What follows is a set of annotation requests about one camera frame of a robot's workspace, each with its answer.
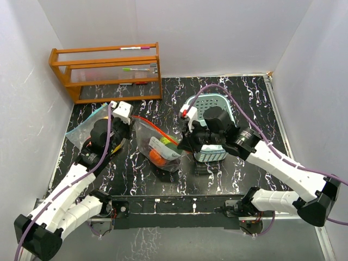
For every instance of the purple grapes bunch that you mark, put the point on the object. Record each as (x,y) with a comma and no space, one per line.
(173,158)

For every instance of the green white marker pen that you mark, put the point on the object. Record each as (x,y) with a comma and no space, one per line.
(135,69)

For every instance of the orange zip plastic bag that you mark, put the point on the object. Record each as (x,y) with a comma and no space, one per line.
(144,130)

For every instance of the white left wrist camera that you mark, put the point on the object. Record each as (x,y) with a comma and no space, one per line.
(122,110)

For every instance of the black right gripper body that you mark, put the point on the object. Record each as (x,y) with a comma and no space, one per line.
(203,136)

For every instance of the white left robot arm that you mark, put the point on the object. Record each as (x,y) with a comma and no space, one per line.
(42,232)

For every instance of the pink white marker pen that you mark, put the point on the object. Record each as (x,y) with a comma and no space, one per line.
(135,48)

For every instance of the blue zip top bag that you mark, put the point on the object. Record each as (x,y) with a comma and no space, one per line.
(80,135)

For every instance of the wooden shelf rack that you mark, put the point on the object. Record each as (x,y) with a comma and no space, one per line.
(77,68)

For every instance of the orange pumpkin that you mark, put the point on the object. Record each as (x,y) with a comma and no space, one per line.
(157,159)

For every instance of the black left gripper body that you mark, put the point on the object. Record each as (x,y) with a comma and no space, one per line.
(121,130)

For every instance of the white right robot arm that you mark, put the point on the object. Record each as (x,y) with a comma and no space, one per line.
(311,197)

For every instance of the white plastic basket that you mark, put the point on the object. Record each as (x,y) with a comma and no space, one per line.
(211,153)

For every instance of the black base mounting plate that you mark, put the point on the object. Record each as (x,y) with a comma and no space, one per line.
(180,211)

